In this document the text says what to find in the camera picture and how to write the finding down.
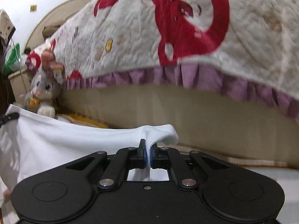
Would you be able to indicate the yellow wall sticker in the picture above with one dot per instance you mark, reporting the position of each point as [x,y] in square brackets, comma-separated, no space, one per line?
[33,8]

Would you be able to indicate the white red quilted bedspread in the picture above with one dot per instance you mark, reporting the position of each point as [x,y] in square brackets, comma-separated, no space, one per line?
[140,28]

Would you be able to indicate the patterned beige tablecloth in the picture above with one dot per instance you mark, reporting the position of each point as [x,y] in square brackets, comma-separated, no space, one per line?
[5,28]

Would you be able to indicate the beige nightstand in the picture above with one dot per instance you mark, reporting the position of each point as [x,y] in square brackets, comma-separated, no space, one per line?
[19,86]

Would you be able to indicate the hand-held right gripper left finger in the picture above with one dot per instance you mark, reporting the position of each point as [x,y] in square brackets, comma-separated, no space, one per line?
[143,155]

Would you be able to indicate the grey plush bunny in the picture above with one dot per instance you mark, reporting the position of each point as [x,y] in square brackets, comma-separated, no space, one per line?
[44,86]

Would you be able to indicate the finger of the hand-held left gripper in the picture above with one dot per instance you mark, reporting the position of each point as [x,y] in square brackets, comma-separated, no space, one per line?
[10,116]

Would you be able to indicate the beige bed base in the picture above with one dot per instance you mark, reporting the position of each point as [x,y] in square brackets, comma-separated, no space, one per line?
[186,116]

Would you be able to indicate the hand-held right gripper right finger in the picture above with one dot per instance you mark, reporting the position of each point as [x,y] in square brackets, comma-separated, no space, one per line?
[152,157]

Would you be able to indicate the beige bed headboard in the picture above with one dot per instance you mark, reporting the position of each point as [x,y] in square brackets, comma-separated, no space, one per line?
[46,16]

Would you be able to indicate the green plastic item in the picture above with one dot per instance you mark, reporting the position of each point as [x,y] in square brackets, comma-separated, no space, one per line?
[11,58]

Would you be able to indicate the checked pink grey rug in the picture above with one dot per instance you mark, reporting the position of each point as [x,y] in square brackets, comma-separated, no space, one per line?
[280,175]

